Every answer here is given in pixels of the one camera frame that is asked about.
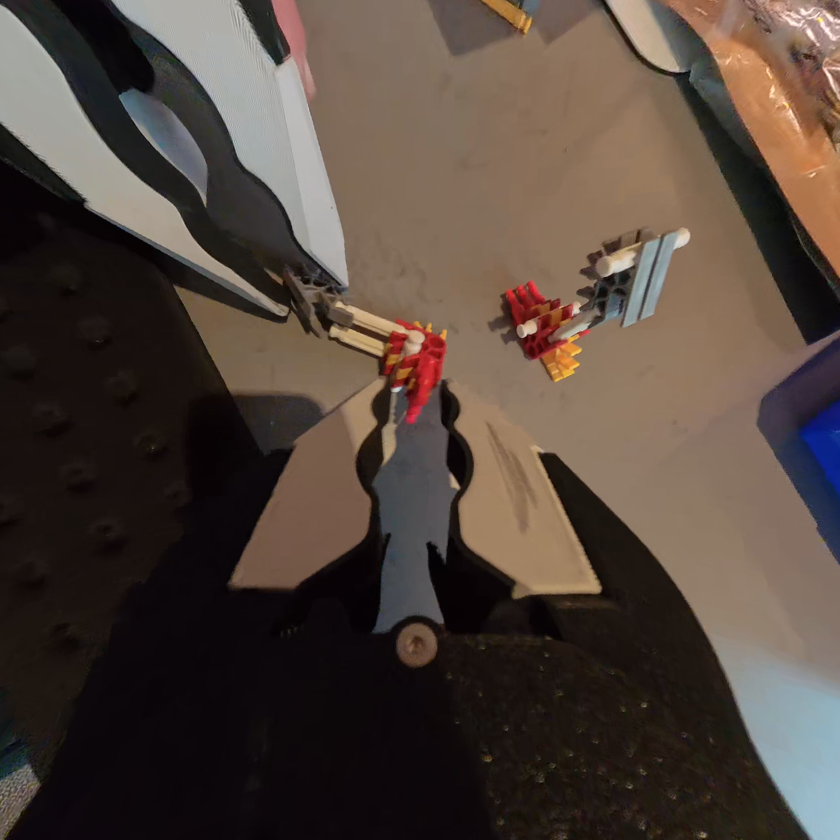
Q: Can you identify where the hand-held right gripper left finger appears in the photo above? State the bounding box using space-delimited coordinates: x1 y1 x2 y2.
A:
226 379 395 592

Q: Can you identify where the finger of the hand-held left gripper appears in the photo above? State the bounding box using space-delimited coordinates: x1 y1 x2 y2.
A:
0 3 293 319
108 0 350 288

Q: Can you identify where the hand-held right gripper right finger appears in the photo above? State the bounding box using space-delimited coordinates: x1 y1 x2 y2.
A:
440 379 603 599

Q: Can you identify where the small red yellow toy assembly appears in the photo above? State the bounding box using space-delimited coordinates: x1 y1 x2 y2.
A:
327 301 450 425

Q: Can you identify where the black dimpled plastic panel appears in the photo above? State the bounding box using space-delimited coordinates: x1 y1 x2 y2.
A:
0 209 265 657

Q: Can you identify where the grey-topped red yellow toy assembly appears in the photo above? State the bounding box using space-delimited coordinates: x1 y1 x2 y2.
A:
502 226 692 383

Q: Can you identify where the yellow toy rod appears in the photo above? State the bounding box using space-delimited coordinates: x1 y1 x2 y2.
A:
481 0 534 35

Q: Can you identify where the blue plastic bin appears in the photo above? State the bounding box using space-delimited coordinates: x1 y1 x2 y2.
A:
799 399 840 496

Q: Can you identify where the orange toy parts bag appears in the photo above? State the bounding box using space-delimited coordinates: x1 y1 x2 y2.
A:
659 0 840 278

